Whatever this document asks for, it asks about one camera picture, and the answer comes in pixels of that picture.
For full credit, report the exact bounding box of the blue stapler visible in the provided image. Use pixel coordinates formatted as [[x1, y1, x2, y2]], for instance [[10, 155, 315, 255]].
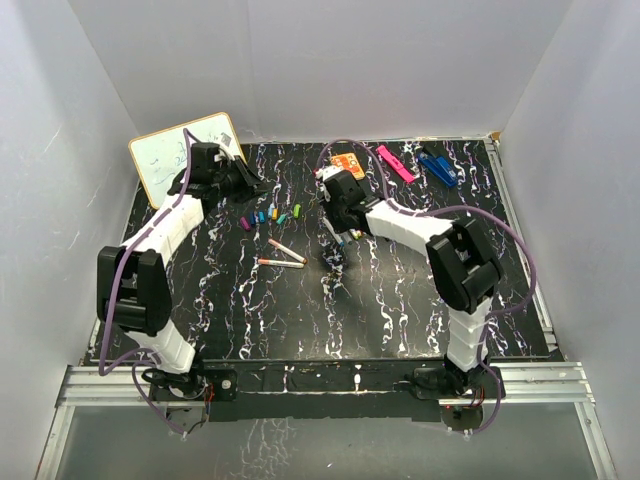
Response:
[[417, 145, 457, 188]]

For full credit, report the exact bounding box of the salmon cap marker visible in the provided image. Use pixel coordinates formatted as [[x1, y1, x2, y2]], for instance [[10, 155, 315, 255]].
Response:
[[258, 258, 305, 269]]

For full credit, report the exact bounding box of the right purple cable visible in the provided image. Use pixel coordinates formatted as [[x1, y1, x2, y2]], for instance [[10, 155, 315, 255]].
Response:
[[315, 138, 539, 436]]

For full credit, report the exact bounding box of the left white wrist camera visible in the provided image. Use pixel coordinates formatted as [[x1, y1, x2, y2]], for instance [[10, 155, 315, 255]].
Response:
[[215, 132, 234, 159]]

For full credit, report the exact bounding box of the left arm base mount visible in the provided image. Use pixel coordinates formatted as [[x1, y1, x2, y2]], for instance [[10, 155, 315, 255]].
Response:
[[141, 364, 238, 403]]

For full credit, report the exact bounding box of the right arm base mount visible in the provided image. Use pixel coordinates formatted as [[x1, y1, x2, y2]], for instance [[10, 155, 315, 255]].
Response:
[[404, 365, 506, 400]]

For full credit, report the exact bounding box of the yellow framed whiteboard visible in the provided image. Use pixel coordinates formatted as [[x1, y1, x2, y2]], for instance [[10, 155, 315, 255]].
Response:
[[128, 112, 244, 210]]

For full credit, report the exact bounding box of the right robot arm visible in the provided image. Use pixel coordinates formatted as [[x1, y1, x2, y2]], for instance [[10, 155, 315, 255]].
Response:
[[315, 166, 503, 397]]

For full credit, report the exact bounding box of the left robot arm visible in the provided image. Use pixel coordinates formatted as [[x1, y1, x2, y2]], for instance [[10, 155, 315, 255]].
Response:
[[97, 142, 266, 399]]

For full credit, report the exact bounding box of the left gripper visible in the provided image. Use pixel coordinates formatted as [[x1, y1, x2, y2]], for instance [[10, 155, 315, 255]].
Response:
[[213, 157, 271, 206]]

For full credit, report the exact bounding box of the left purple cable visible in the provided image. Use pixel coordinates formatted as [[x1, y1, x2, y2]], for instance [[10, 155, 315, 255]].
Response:
[[98, 128, 211, 439]]

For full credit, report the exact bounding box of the tan cap marker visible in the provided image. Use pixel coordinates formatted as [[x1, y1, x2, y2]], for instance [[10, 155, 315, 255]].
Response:
[[268, 238, 308, 264]]

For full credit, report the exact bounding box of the purple cable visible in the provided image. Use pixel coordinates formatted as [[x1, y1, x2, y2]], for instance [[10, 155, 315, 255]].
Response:
[[98, 128, 211, 439], [315, 138, 539, 436]]

